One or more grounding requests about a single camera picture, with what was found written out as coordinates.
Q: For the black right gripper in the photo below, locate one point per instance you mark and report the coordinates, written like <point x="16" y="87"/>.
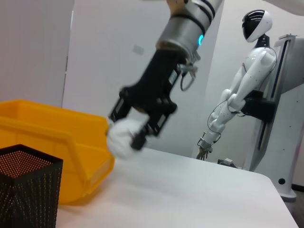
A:
<point x="156" y="83"/>

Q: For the white paper ball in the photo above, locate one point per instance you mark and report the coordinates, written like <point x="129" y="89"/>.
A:
<point x="121" y="140"/>

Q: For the black mesh pen holder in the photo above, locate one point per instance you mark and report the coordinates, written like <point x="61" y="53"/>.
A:
<point x="26" y="185"/>

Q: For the yellow plastic bin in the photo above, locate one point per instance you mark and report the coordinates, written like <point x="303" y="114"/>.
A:
<point x="47" y="133"/>

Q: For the small white box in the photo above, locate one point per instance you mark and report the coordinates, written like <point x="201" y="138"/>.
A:
<point x="228" y="161"/>

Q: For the white humanoid robot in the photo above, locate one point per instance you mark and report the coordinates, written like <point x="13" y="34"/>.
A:
<point x="256" y="59"/>

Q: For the white wall plate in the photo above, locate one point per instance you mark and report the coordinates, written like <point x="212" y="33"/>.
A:
<point x="138" y="49"/>

